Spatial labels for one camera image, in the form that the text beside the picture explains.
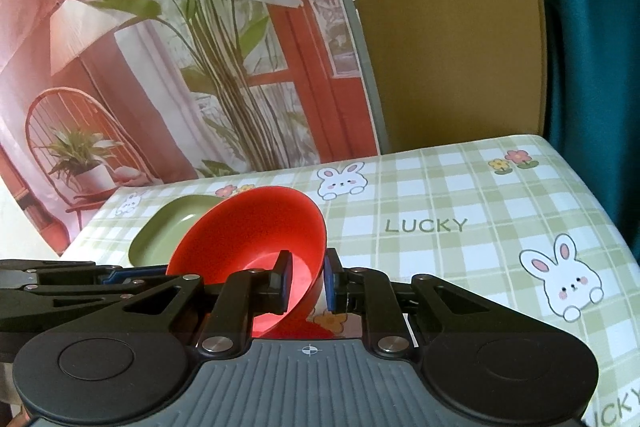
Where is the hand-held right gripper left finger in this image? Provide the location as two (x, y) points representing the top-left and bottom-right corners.
(90, 251), (295, 349)

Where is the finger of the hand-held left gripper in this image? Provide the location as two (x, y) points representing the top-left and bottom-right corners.
(0, 259), (170, 290)
(0, 288), (132, 337)

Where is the green checked rabbit tablecloth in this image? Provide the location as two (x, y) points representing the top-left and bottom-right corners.
(60, 134), (640, 427)

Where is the printed room backdrop cloth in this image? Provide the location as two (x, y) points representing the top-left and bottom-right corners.
(0, 0), (392, 258)

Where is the red plastic bowl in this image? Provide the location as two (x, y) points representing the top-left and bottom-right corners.
(165, 186), (329, 341)

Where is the teal curtain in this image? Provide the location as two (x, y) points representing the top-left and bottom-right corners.
(529, 0), (640, 260)

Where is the green square plate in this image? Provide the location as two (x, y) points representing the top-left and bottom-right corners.
(128, 194), (226, 269)

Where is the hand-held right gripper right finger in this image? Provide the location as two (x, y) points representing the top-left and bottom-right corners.
(324, 248), (543, 349)

